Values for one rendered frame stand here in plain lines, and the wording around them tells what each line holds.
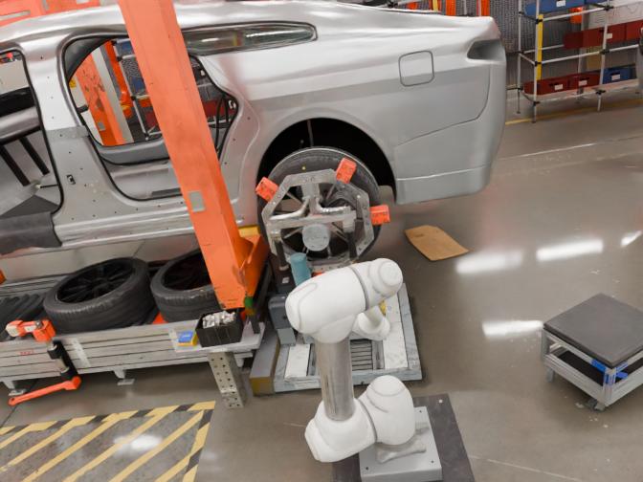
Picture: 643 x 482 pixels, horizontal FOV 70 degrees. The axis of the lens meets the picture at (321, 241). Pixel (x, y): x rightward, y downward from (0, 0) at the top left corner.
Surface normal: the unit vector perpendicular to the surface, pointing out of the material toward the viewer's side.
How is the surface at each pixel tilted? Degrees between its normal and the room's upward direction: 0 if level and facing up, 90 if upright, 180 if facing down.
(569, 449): 0
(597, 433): 0
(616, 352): 0
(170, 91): 90
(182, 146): 90
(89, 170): 89
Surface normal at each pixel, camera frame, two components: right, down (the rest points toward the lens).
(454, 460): -0.18, -0.88
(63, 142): -0.07, 0.41
